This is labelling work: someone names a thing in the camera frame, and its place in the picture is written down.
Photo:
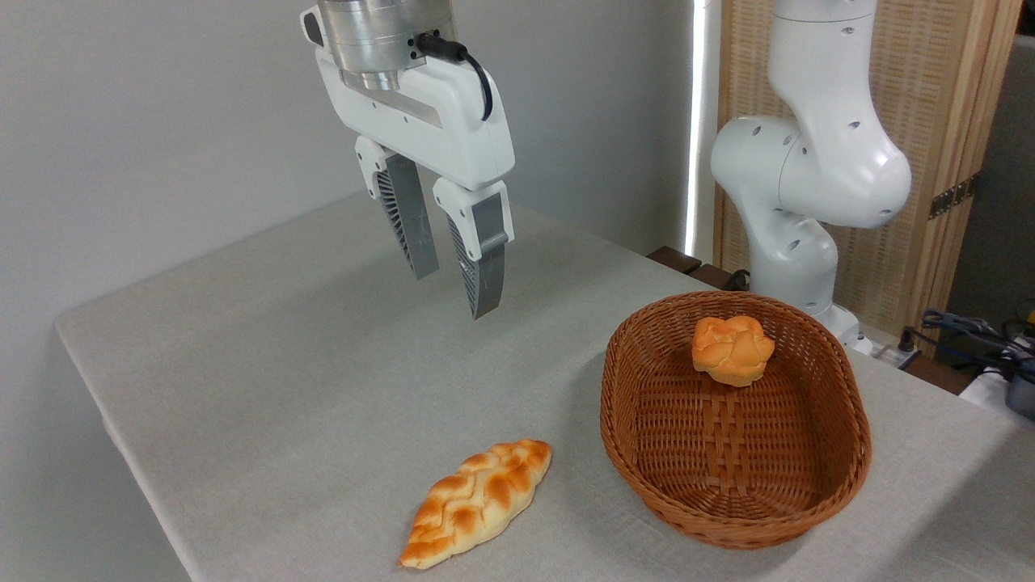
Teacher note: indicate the brown wicker basket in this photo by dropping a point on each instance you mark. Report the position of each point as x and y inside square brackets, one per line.
[728, 461]

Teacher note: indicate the wooden rattan folding screen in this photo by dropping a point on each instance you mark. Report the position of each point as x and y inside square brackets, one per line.
[930, 89]

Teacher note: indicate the grey tablecloth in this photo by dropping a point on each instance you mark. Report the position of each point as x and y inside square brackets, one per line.
[307, 388]

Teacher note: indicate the long braided bread loaf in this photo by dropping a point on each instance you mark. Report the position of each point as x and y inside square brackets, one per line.
[477, 501]

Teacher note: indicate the dark brown wooden furniture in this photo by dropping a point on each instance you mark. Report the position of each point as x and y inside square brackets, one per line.
[687, 265]

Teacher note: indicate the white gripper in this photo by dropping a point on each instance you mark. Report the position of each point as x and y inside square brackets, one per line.
[453, 137]

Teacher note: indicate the brass screen hinge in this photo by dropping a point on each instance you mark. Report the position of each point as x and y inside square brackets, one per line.
[952, 196]

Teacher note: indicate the round knotted bread roll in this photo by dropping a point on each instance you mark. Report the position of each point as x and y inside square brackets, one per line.
[732, 349]

